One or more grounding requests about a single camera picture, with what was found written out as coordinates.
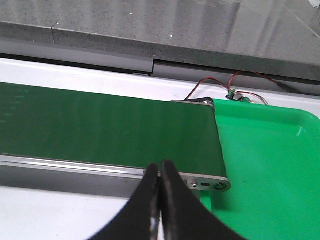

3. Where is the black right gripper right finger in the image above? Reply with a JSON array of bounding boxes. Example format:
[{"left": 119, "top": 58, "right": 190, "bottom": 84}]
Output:
[{"left": 159, "top": 160, "right": 243, "bottom": 240}]

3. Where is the small green circuit board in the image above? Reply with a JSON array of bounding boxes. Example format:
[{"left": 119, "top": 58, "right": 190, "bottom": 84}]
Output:
[{"left": 225, "top": 89, "right": 252, "bottom": 103}]

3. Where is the green plastic tray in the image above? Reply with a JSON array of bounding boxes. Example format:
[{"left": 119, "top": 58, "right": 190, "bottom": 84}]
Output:
[{"left": 201, "top": 99, "right": 320, "bottom": 240}]

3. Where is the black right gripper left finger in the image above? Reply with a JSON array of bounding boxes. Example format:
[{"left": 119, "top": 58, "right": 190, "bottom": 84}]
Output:
[{"left": 90, "top": 163, "right": 160, "bottom": 240}]

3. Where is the grey stone counter slab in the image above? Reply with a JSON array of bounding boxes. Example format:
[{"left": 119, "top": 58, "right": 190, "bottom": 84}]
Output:
[{"left": 0, "top": 0, "right": 320, "bottom": 81}]

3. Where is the green conveyor belt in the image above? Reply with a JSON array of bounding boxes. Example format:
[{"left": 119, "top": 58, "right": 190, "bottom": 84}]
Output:
[{"left": 0, "top": 83, "right": 227, "bottom": 177}]

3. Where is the red and black wire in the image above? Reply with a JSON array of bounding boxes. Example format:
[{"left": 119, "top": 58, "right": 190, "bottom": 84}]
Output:
[{"left": 184, "top": 70, "right": 320, "bottom": 105}]

